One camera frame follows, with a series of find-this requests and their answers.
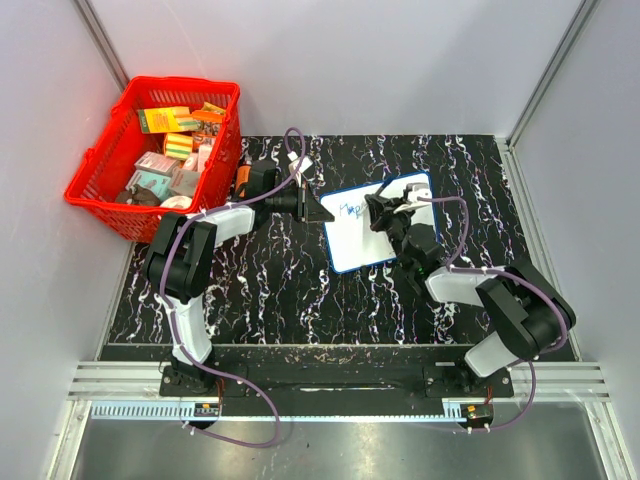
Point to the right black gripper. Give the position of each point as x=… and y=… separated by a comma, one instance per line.
x=383, y=210

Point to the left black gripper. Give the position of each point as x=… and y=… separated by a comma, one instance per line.
x=308, y=208

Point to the blue-framed whiteboard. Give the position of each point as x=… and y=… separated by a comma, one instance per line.
x=351, y=243

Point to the white marker with blue cap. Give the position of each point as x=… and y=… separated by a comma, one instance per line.
x=386, y=182

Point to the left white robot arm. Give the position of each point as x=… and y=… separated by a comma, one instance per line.
x=179, y=260

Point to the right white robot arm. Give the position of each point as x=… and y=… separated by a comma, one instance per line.
x=529, y=316

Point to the orange pump bottle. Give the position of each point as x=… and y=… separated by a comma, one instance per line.
x=242, y=178

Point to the white tape roll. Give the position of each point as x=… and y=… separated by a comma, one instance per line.
x=179, y=202

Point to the orange snack packet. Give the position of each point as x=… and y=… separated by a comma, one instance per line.
x=209, y=118

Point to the striped yellow sponge pack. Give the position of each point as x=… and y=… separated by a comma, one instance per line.
x=177, y=145

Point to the teal white box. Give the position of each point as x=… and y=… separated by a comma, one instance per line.
x=158, y=184

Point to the red plastic shopping basket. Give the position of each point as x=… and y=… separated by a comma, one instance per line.
x=107, y=167

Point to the yellow green box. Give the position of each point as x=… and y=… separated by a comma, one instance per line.
x=165, y=119

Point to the pink white box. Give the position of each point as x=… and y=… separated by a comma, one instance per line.
x=157, y=163

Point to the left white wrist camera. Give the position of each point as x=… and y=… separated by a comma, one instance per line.
x=298, y=165

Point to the aluminium frame rail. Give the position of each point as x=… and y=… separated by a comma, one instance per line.
x=131, y=391

